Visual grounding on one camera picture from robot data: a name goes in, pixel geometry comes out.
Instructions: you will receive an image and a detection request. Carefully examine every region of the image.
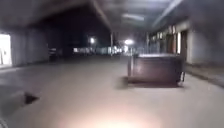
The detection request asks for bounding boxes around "pale building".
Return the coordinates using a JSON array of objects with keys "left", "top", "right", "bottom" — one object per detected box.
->
[{"left": 72, "top": 46, "right": 125, "bottom": 56}]

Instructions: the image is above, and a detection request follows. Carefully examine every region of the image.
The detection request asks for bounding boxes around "dark box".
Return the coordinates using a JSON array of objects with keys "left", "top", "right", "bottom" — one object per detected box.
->
[{"left": 126, "top": 53, "right": 186, "bottom": 89}]

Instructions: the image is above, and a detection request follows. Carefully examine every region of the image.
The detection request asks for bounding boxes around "grey concrete walkway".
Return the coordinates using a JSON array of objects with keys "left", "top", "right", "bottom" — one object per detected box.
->
[{"left": 0, "top": 54, "right": 224, "bottom": 128}]

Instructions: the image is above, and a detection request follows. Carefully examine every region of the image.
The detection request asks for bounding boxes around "canopy roof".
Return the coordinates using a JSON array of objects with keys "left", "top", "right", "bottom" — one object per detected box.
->
[{"left": 0, "top": 0, "right": 224, "bottom": 38}]

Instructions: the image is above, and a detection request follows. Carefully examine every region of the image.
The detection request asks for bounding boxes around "grey building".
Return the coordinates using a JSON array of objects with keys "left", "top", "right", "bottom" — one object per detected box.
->
[{"left": 0, "top": 27, "right": 52, "bottom": 70}]

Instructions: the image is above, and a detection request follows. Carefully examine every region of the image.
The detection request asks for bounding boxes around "building with doors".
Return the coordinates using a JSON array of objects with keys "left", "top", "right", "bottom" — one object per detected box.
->
[{"left": 146, "top": 19, "right": 224, "bottom": 88}]

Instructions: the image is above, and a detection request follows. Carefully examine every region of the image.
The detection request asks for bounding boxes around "thin post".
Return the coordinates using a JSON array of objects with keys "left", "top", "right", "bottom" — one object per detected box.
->
[{"left": 110, "top": 31, "right": 114, "bottom": 56}]

